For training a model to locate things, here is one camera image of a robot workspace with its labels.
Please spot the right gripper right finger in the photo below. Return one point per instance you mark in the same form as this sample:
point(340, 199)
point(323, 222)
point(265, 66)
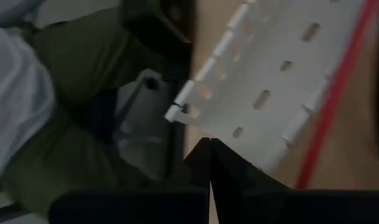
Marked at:
point(301, 208)

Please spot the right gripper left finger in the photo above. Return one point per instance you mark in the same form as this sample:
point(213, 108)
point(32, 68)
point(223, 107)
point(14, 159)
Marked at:
point(130, 208)

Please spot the person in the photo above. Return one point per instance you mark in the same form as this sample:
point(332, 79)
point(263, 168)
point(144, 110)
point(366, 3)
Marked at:
point(83, 46)

